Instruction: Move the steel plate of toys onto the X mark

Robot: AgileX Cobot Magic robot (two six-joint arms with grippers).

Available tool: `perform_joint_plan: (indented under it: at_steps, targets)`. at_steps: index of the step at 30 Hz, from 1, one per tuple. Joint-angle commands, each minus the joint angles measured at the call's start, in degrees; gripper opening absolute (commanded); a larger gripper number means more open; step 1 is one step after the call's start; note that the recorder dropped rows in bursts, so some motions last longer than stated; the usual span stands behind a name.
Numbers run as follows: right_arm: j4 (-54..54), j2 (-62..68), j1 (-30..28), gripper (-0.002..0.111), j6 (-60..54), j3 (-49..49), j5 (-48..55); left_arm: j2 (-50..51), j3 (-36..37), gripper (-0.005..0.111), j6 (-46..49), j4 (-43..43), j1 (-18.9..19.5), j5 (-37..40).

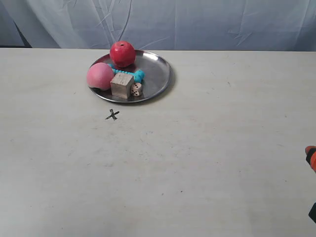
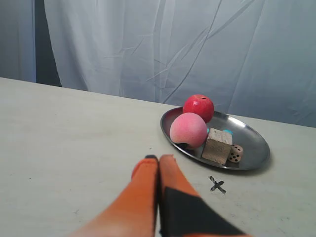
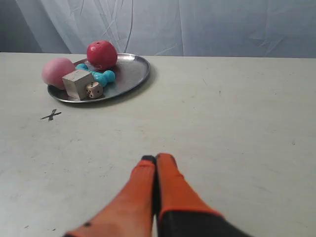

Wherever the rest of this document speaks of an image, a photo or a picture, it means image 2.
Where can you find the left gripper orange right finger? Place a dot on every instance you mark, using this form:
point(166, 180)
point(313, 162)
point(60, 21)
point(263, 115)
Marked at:
point(183, 213)

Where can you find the wooden cube block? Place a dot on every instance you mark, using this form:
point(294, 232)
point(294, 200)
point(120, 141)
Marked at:
point(218, 146)

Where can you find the pink peach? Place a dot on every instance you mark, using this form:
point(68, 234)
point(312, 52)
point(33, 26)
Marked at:
point(188, 128)

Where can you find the white backdrop curtain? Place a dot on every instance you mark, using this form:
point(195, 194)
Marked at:
point(253, 58)

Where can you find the wooden die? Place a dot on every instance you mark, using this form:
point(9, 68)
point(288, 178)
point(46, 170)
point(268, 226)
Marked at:
point(236, 153)

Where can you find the black X mark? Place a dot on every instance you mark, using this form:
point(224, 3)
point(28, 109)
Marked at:
point(217, 185)

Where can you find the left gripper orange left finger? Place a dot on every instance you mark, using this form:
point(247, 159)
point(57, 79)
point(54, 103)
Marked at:
point(133, 213)

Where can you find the teal bone toy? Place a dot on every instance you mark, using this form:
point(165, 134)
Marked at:
point(227, 131)

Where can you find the round steel plate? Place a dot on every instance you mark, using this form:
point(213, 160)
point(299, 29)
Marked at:
point(256, 150)

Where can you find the red apple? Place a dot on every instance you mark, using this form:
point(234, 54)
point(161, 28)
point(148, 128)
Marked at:
point(201, 105)

